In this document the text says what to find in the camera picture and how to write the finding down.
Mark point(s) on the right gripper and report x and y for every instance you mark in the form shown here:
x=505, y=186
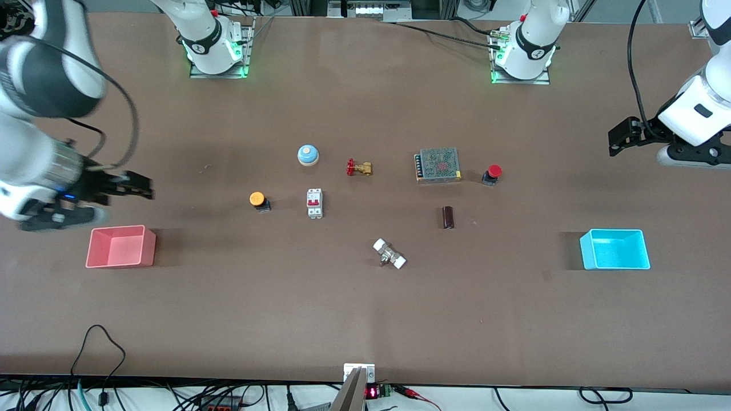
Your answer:
x=96, y=186

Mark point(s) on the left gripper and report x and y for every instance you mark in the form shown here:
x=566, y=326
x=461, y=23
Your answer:
x=644, y=131

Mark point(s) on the yellow push button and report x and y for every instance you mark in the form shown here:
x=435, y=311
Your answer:
x=257, y=198

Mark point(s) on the red push button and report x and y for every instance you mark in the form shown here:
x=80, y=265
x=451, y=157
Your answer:
x=494, y=170

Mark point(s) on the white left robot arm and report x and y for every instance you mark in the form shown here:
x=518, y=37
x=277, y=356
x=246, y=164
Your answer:
x=534, y=40

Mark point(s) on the pink plastic bin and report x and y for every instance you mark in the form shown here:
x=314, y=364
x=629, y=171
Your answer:
x=120, y=248

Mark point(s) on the cyan plastic bin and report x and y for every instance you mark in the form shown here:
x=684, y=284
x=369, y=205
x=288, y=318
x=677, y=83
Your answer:
x=614, y=251

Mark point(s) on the blue call bell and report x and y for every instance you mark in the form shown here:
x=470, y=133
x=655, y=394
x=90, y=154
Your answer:
x=308, y=154

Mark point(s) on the white circuit breaker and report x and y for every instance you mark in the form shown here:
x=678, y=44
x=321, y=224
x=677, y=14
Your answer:
x=314, y=204

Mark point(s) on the metal mesh power supply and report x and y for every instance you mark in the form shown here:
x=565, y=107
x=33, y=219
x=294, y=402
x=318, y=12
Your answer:
x=440, y=164

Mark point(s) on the dark brown cylindrical capacitor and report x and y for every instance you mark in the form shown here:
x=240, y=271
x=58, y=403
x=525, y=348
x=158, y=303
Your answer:
x=448, y=217

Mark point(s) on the brass fitting white caps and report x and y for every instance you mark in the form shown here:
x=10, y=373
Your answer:
x=389, y=254

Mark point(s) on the silver equipment rack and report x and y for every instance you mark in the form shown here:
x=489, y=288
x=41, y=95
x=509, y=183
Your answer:
x=368, y=10

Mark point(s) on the grey metal bar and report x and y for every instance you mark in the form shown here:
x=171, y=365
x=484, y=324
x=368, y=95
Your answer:
x=349, y=397

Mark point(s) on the red digit display board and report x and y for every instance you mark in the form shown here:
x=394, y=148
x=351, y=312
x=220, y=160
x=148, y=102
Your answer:
x=372, y=393

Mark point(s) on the red clip lead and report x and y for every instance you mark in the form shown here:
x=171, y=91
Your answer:
x=420, y=395

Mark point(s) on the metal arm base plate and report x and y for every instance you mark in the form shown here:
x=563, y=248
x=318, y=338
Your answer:
x=249, y=40
x=541, y=80

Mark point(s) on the white bracket plate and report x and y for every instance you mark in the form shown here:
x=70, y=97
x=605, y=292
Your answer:
x=349, y=371

